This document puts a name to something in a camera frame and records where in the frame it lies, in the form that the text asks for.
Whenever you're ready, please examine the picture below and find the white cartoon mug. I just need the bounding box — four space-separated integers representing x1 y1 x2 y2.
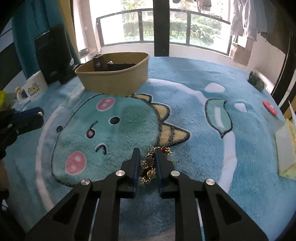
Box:
15 70 48 104

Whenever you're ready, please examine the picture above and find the yellow plastic bag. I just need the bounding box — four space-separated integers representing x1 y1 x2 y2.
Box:
0 90 11 111

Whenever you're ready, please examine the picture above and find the black electric kettle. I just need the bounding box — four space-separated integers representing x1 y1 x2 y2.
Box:
34 24 74 84

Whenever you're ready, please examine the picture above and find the black watch stand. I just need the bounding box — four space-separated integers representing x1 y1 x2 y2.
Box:
92 54 135 72

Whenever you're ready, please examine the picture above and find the tan plastic tray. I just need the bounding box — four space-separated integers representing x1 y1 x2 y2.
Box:
75 52 149 96

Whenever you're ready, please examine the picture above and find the teal curtain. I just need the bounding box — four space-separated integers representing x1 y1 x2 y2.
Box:
11 1 80 78

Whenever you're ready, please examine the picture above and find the blue dinosaur plush rug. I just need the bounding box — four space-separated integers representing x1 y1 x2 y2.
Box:
4 57 295 240

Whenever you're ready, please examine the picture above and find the black balcony railing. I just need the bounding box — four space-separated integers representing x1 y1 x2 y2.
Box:
96 8 232 55

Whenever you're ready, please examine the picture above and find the red round small object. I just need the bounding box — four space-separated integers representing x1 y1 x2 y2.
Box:
263 100 278 116

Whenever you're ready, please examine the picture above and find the small dark green object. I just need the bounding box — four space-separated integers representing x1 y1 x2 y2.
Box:
247 71 266 92

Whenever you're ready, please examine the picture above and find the hanging light grey shirt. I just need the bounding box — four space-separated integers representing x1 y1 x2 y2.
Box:
230 1 257 42

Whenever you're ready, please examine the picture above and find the black door frame post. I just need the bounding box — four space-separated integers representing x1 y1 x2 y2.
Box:
153 0 170 57

